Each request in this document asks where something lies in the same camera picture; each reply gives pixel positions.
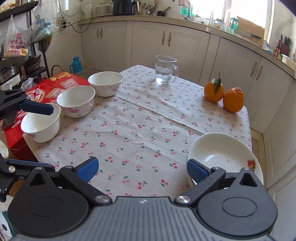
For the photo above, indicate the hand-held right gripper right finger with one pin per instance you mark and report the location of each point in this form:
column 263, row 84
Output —
column 197, row 171

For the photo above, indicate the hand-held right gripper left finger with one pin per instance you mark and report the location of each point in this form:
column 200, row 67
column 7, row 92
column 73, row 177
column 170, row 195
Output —
column 87, row 170

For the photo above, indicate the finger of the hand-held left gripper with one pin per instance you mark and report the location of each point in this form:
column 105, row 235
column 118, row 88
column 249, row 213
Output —
column 37, row 108
column 20, row 165

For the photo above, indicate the white floral bowl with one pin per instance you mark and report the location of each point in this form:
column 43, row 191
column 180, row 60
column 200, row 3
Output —
column 76, row 99
column 39, row 129
column 105, row 83

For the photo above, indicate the white plate with fruit print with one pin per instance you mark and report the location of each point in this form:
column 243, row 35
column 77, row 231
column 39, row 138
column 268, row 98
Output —
column 219, row 150

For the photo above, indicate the red printed carton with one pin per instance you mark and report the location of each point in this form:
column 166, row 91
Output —
column 46, row 90

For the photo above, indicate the black cooking pot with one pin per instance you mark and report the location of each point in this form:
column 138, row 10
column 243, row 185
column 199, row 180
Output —
column 32, row 63

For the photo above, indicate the steel cooking pot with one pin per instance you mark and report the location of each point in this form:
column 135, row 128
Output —
column 9, row 73

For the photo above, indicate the black metal shelf rack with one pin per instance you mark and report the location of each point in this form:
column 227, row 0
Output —
column 46, row 62

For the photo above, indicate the blue thermos flask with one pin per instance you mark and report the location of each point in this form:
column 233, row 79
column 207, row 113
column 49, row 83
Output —
column 75, row 66

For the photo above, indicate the cherry print tablecloth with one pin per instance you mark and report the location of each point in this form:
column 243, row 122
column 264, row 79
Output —
column 138, row 139

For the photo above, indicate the plastic bag with red print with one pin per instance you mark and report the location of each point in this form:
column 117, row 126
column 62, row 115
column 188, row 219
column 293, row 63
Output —
column 16, row 44

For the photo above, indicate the orange with leaf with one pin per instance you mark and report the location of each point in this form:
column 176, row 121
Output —
column 212, row 95

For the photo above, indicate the clear plastic bag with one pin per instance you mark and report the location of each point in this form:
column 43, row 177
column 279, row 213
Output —
column 44, row 25

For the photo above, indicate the white power strip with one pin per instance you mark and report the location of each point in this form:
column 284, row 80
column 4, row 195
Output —
column 63, row 23

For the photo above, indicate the glass mug with water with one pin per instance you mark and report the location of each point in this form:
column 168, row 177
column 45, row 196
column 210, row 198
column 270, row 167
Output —
column 163, row 71

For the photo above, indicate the white electric kettle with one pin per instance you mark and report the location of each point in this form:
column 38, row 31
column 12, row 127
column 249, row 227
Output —
column 87, row 10

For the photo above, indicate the white kitchen cabinets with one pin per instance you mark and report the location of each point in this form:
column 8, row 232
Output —
column 148, row 46

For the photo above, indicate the dark sauce bottle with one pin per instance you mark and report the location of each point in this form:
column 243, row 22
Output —
column 277, row 49

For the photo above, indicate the kitchen knife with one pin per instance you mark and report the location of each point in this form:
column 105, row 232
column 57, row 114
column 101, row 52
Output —
column 253, row 35

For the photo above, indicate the glass jar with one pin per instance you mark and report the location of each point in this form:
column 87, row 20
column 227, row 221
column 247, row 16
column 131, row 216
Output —
column 218, row 24

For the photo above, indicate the teal drinking bottle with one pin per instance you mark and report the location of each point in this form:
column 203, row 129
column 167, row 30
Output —
column 234, row 27

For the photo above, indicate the utensil holder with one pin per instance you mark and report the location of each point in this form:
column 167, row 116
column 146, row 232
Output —
column 149, row 10

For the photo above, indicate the knife block with knives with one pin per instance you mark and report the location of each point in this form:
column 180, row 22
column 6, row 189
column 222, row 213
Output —
column 285, row 47

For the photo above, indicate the wooden cutting board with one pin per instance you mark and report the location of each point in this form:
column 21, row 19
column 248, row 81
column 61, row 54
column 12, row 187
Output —
column 251, row 25

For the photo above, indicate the metal faucet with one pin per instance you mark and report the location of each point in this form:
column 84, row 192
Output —
column 188, row 14

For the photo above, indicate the small black pot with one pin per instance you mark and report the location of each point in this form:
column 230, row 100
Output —
column 163, row 13

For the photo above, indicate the window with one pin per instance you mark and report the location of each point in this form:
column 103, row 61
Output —
column 242, row 9

